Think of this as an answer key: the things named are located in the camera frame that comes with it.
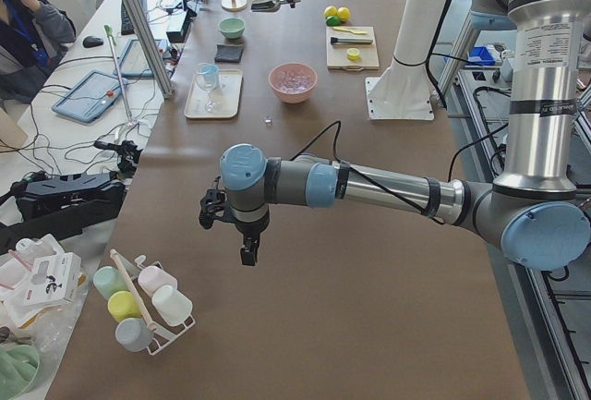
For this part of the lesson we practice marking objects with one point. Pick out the grey cup in rack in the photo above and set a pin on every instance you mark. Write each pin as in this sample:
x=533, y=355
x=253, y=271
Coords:
x=133, y=334

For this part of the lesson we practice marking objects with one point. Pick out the yellow lemon left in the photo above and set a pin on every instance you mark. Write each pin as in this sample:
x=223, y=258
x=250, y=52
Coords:
x=330, y=11

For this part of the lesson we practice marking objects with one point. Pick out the white cup rack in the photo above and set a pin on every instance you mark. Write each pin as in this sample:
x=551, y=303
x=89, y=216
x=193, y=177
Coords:
x=165, y=334

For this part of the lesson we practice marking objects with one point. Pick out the pink cup in rack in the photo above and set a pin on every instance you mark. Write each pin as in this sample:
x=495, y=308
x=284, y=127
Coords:
x=152, y=277

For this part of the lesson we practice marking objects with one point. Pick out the wooden stick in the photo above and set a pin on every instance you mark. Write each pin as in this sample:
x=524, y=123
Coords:
x=115, y=256

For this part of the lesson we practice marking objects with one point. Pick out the green cup in rack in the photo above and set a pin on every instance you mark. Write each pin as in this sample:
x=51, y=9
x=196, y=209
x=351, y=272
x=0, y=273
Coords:
x=107, y=280

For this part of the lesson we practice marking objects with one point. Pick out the blue cup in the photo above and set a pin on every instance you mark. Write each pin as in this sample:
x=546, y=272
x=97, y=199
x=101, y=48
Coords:
x=207, y=76

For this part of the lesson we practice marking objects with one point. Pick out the seated person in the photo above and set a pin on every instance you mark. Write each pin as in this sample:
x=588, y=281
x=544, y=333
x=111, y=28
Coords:
x=34, y=39

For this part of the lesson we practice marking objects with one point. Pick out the upper teach pendant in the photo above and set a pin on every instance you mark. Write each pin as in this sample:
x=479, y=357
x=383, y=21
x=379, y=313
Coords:
x=89, y=98

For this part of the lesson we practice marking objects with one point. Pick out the clear wine glass on tray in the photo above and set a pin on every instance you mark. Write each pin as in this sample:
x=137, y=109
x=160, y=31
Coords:
x=210, y=105

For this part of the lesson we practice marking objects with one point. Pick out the yellow lemon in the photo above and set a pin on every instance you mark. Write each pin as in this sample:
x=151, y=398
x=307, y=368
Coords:
x=343, y=13
x=330, y=11

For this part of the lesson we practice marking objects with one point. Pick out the metal ice scoop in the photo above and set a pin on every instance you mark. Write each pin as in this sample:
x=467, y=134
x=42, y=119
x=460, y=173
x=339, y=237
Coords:
x=270, y=5

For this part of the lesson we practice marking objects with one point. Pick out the pink bowl of ice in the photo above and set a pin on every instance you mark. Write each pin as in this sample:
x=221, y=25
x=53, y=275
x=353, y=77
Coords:
x=293, y=82

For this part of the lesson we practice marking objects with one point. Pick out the half lemon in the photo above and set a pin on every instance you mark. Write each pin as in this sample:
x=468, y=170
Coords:
x=353, y=54

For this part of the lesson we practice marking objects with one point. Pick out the green lime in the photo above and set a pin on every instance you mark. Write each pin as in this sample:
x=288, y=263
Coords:
x=332, y=21

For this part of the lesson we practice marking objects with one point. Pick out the yellow cup in rack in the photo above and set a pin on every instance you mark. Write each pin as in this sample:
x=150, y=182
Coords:
x=121, y=305

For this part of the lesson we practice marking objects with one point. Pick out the wooden cutting board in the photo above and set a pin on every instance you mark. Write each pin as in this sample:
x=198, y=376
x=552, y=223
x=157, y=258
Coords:
x=336, y=55

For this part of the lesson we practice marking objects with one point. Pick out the white serving tray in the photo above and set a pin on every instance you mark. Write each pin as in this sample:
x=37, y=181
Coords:
x=220, y=103

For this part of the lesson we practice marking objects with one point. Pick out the mint green bowl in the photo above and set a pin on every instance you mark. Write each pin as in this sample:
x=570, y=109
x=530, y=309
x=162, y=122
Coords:
x=232, y=28

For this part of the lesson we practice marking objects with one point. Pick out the white cup in rack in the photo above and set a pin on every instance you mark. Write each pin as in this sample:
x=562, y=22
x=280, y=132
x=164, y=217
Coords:
x=173, y=306

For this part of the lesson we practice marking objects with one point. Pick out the yellow lemon right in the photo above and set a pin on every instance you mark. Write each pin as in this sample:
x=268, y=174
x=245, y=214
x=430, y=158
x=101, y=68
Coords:
x=343, y=13

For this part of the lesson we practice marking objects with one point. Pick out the aluminium frame post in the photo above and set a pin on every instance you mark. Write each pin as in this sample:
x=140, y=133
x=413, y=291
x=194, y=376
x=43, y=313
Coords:
x=148, y=45

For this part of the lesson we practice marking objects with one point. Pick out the yellow plastic knife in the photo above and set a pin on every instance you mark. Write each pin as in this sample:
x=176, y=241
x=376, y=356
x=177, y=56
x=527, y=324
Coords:
x=349, y=30

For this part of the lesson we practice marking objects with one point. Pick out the dark grey folded cloth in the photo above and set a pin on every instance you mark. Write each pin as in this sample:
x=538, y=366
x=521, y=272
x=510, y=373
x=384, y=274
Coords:
x=228, y=53

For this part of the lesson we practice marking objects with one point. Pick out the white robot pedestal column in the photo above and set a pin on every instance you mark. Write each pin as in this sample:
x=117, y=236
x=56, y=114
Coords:
x=403, y=90

